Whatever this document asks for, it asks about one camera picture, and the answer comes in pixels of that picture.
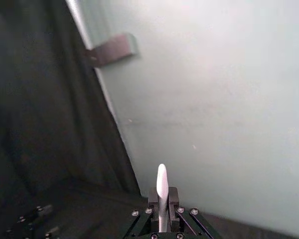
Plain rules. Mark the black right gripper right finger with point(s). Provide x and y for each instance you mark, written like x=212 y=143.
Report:
x=173 y=196

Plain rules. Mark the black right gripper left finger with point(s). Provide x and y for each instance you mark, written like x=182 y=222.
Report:
x=153 y=196

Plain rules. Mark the small white plastic piece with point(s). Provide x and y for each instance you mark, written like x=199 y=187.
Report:
x=162 y=184

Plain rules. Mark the grey brown flat strip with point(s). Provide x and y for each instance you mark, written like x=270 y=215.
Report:
x=112 y=51

